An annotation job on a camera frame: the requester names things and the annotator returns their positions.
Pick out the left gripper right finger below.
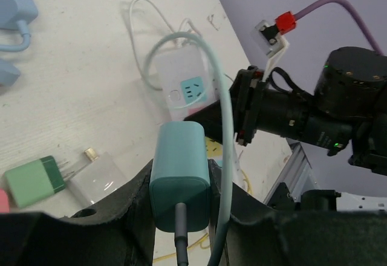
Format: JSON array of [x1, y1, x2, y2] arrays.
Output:
[[207, 158, 387, 266]]

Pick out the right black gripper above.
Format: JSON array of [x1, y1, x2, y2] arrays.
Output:
[[184, 65, 308, 146]]

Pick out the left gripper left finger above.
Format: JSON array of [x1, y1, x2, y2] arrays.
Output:
[[1, 162, 155, 265]]

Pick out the white power strip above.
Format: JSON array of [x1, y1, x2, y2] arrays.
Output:
[[152, 45, 219, 121]]

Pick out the teal charger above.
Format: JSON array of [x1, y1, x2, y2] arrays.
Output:
[[149, 121, 210, 233]]

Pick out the green USB charger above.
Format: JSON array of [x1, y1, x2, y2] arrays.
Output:
[[4, 155, 66, 209]]

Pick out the blue power strip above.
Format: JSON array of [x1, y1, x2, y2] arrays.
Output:
[[1, 0, 38, 30]]

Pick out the pink plug adapter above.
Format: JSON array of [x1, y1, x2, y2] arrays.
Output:
[[0, 189, 10, 213]]

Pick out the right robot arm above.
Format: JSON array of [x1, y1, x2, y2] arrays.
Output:
[[229, 47, 386, 175]]

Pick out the white charger block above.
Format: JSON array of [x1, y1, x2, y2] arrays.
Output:
[[68, 148, 127, 207]]

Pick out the light green cable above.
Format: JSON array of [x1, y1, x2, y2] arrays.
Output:
[[143, 31, 235, 266]]

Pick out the yellow cable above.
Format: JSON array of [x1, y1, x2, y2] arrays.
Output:
[[152, 137, 253, 264]]

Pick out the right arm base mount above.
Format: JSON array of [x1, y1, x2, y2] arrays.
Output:
[[267, 182, 342, 211]]

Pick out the aluminium rail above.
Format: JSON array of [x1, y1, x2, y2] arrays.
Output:
[[264, 143, 321, 210]]

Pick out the white power cord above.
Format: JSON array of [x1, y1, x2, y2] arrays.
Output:
[[128, 0, 202, 91]]

